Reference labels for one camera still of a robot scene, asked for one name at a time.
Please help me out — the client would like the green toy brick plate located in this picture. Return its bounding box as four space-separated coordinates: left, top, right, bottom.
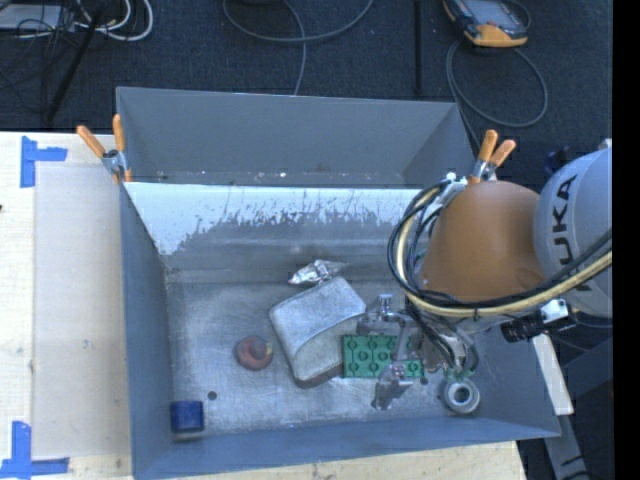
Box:
340 334 426 381

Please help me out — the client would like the grey metal ring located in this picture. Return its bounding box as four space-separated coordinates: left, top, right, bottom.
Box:
442 377 482 415

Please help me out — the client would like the grey metal bin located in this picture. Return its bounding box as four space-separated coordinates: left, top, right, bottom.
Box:
114 86 562 480

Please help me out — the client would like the black cylinder on white bracket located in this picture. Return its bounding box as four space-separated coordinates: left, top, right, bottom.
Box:
501 297 576 344

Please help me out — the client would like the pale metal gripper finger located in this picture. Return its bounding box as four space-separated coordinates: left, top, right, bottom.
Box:
355 293 407 337
371 361 418 412

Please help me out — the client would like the red and orange toy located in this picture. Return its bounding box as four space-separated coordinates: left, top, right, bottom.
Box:
233 335 275 372

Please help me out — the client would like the blue cube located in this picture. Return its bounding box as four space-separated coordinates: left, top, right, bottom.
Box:
169 399 207 440

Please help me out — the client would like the grey and brown sponge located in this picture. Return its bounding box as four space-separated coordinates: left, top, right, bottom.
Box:
268 275 368 389

